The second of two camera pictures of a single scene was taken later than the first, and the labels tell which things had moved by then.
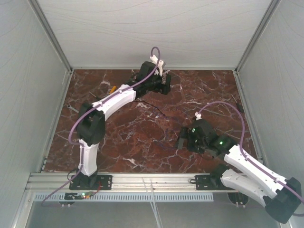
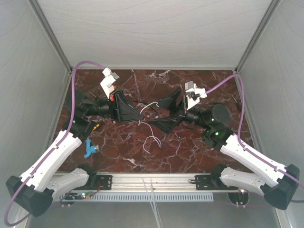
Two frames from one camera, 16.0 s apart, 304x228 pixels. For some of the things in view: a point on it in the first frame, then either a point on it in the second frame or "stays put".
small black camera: (92, 182) stays put
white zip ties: (154, 204) stays put
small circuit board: (75, 196) stays put
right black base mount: (212, 181) stays put
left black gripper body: (155, 85) -> (106, 107)
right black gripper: (187, 133) -> (166, 124)
